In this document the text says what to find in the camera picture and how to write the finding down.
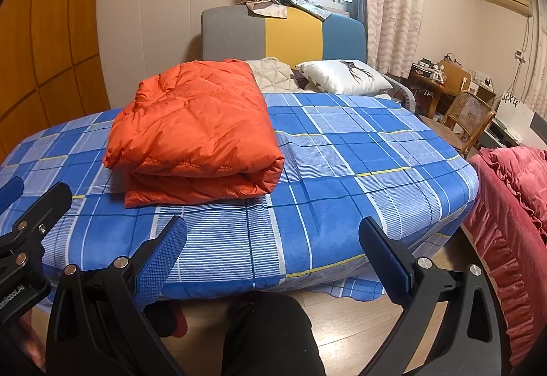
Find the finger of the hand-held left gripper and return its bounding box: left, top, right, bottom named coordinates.
left=0, top=181, right=73, bottom=266
left=0, top=177, right=25, bottom=210

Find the wooden desk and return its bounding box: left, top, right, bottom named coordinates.
left=408, top=68, right=466, bottom=120

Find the white board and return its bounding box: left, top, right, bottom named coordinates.
left=493, top=96, right=535, bottom=146

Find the pink ruffled quilt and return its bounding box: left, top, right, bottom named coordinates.
left=464, top=145, right=547, bottom=368

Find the orange wooden wardrobe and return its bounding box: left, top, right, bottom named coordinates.
left=0, top=0, right=114, bottom=163

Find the black printer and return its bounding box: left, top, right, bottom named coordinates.
left=479, top=119, right=520, bottom=152

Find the cream quilted jacket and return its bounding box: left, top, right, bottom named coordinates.
left=245, top=57, right=300, bottom=93

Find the grey fabric bed rail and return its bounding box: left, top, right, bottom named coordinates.
left=380, top=74, right=417, bottom=114

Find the person's right leg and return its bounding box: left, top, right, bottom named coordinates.
left=222, top=293, right=328, bottom=376

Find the small white cabinet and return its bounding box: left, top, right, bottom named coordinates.
left=470, top=70, right=496, bottom=103

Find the silver grey cloth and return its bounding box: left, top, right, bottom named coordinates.
left=280, top=0, right=334, bottom=22

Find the bed with blue plaid sheet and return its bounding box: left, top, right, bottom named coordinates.
left=0, top=91, right=479, bottom=302

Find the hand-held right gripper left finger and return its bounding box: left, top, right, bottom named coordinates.
left=46, top=216, right=189, bottom=376

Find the wall cable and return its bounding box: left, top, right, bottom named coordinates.
left=510, top=14, right=535, bottom=103

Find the orange puffer jacket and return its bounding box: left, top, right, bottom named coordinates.
left=103, top=59, right=285, bottom=209

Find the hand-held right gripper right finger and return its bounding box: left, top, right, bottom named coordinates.
left=359, top=217, right=503, bottom=376

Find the person's left hand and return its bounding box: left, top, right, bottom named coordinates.
left=12, top=311, right=45, bottom=370

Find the white printed pillow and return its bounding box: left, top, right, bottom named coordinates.
left=296, top=59, right=387, bottom=95

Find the grey yellow blue headboard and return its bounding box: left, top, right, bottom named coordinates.
left=201, top=6, right=367, bottom=69

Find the red slipper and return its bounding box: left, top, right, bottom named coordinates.
left=173, top=310, right=189, bottom=338

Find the rattan wooden chair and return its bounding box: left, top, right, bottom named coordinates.
left=429, top=90, right=497, bottom=158

